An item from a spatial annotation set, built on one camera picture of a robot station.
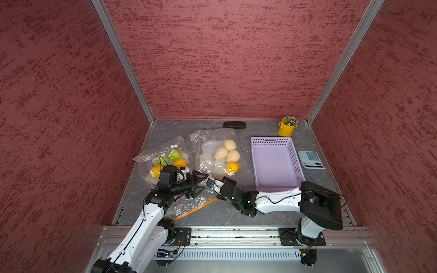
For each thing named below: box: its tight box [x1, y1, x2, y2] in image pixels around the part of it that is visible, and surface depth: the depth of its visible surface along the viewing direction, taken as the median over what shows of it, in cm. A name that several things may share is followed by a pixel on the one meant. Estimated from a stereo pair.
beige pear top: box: [223, 139, 237, 151], surface depth 103 cm
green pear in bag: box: [168, 149, 183, 161], surface depth 98 cm
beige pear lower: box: [226, 149, 241, 163], surface depth 99 cm
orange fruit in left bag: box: [172, 158, 187, 170], surface depth 96 cm
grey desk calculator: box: [297, 150, 327, 170], surface depth 100 cm
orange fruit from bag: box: [225, 160, 242, 174], surface depth 94 cm
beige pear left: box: [214, 146, 229, 160], surface depth 100 cm
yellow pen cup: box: [277, 114, 300, 138], surface depth 109 cm
